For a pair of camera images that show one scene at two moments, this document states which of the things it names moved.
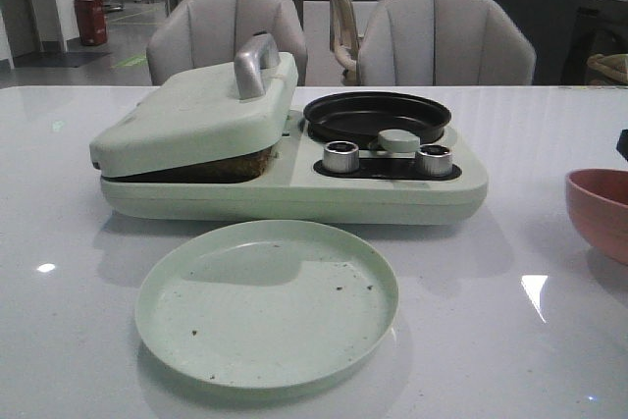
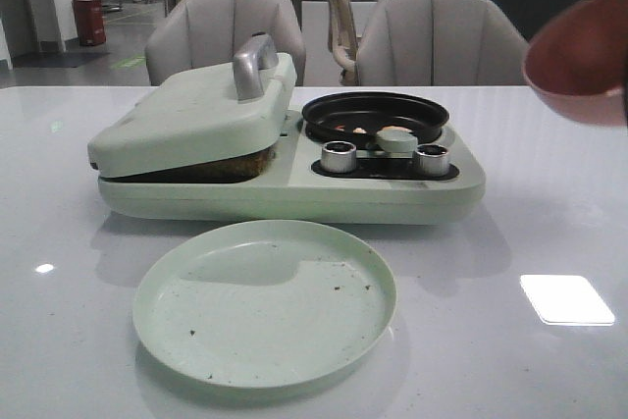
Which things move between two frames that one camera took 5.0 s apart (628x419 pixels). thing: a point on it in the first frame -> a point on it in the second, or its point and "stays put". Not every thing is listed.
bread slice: [238, 168] stays put
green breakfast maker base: [319, 180] stays put
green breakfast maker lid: [239, 107] stays put
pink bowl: [598, 200] -> [574, 62]
